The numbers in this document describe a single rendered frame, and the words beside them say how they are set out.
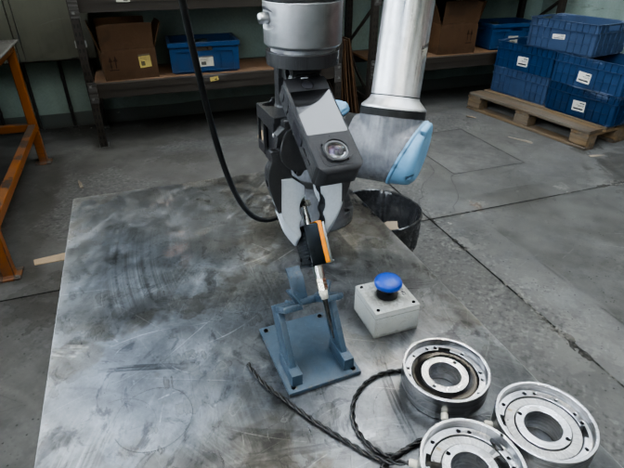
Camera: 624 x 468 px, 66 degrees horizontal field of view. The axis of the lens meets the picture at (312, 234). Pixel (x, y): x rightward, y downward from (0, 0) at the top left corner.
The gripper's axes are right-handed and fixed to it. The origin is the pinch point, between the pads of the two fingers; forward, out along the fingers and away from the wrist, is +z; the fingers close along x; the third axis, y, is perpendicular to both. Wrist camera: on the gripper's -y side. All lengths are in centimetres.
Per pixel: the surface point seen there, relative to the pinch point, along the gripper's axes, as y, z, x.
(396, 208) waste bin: 101, 63, -80
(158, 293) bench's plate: 22.6, 19.8, 17.3
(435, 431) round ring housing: -18.0, 16.3, -7.1
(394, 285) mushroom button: 1.8, 12.4, -13.4
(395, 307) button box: 0.4, 15.2, -13.0
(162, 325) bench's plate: 14.7, 19.8, 17.8
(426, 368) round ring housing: -9.7, 16.8, -11.7
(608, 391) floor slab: 20, 100, -116
